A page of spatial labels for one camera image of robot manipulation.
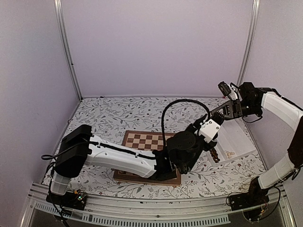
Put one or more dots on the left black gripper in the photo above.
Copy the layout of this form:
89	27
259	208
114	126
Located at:
195	126

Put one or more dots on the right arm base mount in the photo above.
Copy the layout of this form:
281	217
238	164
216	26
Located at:
255	203

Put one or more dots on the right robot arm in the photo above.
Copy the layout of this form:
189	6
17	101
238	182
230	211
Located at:
276	126

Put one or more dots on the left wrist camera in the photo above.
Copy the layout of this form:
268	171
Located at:
210	129

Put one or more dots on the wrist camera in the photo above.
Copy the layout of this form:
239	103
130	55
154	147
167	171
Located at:
229	90
210	129

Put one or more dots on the wooden chess board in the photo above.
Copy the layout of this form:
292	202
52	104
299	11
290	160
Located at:
143	140

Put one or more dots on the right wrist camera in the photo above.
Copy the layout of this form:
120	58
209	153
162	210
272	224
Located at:
229	90

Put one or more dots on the aluminium frame post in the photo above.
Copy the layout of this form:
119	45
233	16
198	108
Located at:
66	48
249	42

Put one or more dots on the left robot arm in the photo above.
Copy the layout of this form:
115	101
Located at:
81	147

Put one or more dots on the front aluminium rail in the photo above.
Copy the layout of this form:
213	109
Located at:
104	211

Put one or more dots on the pile of dark chess pieces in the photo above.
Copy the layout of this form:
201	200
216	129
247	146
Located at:
214	155

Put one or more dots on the white plastic tray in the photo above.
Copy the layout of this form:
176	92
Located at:
232	137

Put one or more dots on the left aluminium frame post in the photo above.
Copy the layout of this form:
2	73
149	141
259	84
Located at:
66	48

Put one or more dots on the right aluminium frame post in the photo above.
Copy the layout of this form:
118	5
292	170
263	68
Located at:
249	42

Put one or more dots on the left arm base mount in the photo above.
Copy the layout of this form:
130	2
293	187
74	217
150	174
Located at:
71	200

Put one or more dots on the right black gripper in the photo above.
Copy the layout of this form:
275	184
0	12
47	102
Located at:
232	109

